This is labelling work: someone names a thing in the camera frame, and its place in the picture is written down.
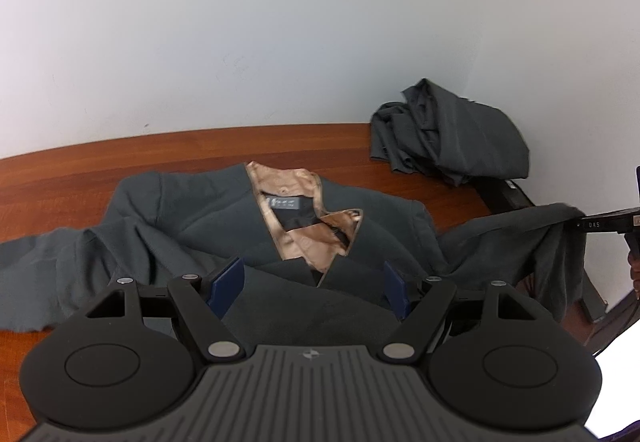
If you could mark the crumpled dark grey cloth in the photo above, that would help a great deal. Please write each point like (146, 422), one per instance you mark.
(450, 137)

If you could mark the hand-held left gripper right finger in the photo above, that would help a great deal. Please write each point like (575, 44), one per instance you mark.
(397, 294)

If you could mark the dark grey jacket tan lining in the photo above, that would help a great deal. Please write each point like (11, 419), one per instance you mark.
(200, 222)

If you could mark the person's right hand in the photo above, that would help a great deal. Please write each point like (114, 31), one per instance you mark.
(635, 267)

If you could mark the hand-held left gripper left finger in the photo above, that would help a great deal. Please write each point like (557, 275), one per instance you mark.
(227, 284)

